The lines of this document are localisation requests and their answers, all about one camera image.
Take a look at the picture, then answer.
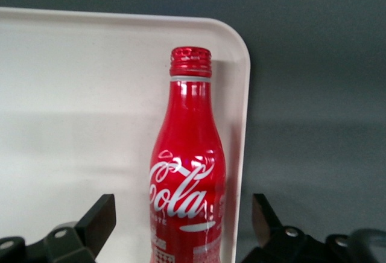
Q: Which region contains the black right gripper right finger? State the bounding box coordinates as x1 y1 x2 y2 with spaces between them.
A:
243 193 386 263

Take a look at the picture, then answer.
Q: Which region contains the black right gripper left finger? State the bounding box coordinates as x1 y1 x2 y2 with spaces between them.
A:
0 193 117 263

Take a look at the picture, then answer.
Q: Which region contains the red coke bottle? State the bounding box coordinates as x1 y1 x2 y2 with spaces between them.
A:
148 46 227 263

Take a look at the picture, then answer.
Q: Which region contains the beige plastic tray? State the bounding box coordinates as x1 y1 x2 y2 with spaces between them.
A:
0 6 252 263

